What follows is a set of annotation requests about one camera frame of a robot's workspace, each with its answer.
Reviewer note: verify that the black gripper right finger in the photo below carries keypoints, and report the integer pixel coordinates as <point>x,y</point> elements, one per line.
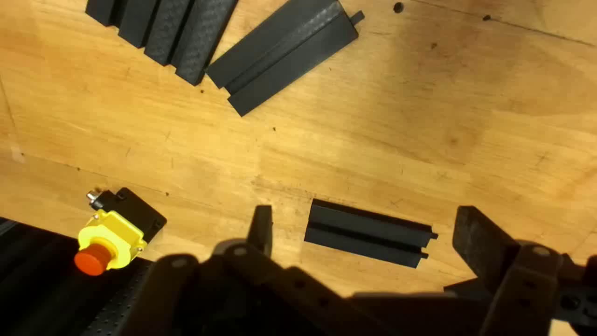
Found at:
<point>523,286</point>

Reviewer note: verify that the yellow emergency stop button box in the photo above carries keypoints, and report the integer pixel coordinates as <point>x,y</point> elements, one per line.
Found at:
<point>113,239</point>

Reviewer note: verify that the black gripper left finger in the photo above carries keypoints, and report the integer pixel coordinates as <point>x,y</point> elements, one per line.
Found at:
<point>249,299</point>

